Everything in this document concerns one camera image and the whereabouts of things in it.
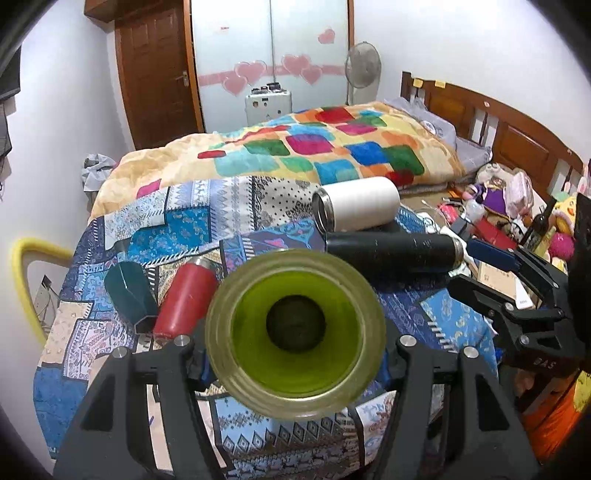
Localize green metal bottle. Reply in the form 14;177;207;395
204;249;387;420

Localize dark teal cup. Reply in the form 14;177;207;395
104;261;158;335

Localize dark glass bottle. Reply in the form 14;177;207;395
521;197;557;252

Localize purple plush toy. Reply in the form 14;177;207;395
480;184;508;218

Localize pink pouch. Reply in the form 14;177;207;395
504;171;534;219

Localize grey pillow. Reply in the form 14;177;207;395
385;97;493;174

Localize wooden bed headboard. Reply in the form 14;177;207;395
401;71;585;199

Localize black metal bottle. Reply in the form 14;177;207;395
325;232;464;277

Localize white metal bottle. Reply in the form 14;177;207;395
311;177;401;233

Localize red metal bottle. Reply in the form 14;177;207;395
152;257;218;340

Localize colourful checked blanket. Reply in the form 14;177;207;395
91;102;467;217

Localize standing electric fan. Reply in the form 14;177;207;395
345;41;382;105

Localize blue patchwork bed cloth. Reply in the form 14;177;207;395
32;174;500;480

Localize grey cloth bundle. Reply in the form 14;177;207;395
81;154;117;193

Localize white box appliance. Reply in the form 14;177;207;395
245;82;293;126

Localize white wardrobe with hearts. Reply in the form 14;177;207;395
190;1;353;133

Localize brown wooden door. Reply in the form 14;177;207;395
83;0;205;151

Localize yellow chair frame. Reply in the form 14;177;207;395
10;237;73;346

